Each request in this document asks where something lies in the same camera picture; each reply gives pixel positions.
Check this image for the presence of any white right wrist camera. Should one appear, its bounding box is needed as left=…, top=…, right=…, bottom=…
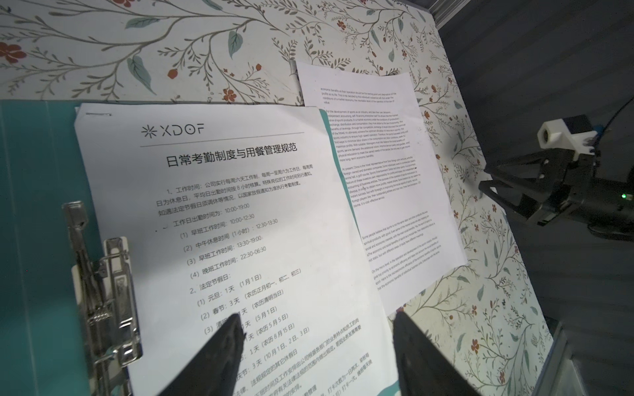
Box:
left=537, top=115, right=599, bottom=157

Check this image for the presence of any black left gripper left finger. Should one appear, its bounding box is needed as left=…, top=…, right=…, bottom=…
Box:
left=159, top=313, right=245, bottom=396

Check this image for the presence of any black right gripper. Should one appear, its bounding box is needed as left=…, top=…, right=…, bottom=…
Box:
left=479, top=148, right=633, bottom=240

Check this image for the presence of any white sheet with XDOF header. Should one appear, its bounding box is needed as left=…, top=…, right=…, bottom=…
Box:
left=74, top=103, right=398, bottom=395

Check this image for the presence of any silver metal folder clip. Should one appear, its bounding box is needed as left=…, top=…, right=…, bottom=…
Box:
left=62, top=201, right=143, bottom=395

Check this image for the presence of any teal file folder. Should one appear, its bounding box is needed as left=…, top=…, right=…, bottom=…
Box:
left=0, top=98, right=402, bottom=396

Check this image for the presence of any white paper sheet underneath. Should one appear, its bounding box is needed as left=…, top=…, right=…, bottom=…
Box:
left=297, top=63, right=467, bottom=313

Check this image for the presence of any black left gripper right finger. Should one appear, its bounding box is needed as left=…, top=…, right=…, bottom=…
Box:
left=393, top=312, right=479, bottom=396

